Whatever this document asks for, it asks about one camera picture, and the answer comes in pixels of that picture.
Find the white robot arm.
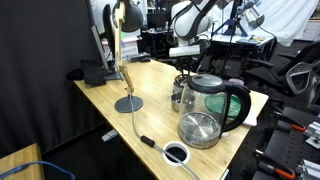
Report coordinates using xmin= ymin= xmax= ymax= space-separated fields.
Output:
xmin=169 ymin=0 xmax=227 ymax=58

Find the black office chair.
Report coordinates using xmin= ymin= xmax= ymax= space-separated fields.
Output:
xmin=244 ymin=41 xmax=320 ymax=97

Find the orange handled clamp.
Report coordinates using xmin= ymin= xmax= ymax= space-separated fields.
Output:
xmin=255 ymin=151 xmax=296 ymax=180

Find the green plate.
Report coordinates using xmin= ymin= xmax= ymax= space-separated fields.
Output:
xmin=205 ymin=94 xmax=241 ymax=118

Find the blue cable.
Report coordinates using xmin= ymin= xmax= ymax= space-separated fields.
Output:
xmin=0 ymin=160 xmax=77 ymax=180

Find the black computer monitor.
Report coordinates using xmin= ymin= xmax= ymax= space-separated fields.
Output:
xmin=91 ymin=4 xmax=120 ymax=80

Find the white kitchen scale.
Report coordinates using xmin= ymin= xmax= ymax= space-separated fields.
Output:
xmin=243 ymin=106 xmax=258 ymax=127

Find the small steel pot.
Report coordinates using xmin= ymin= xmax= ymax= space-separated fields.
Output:
xmin=170 ymin=92 xmax=195 ymax=111

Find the black keyboard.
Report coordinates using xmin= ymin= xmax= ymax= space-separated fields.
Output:
xmin=81 ymin=60 xmax=106 ymax=86

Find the pink plastic cup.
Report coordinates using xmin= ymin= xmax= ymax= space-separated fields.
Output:
xmin=229 ymin=78 xmax=244 ymax=85

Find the grey lamp cable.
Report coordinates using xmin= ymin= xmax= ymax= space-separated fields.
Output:
xmin=128 ymin=94 xmax=201 ymax=180

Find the glass electric kettle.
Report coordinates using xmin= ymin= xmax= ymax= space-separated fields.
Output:
xmin=178 ymin=74 xmax=251 ymax=149

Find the black glass lid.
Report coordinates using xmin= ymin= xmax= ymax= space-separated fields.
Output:
xmin=174 ymin=74 xmax=189 ymax=83

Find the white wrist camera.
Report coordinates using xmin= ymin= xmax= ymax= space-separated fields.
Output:
xmin=169 ymin=45 xmax=200 ymax=57

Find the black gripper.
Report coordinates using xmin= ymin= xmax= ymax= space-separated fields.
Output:
xmin=175 ymin=56 xmax=196 ymax=78

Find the yellow desk lamp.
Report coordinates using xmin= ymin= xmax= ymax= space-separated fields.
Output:
xmin=113 ymin=0 xmax=143 ymax=113

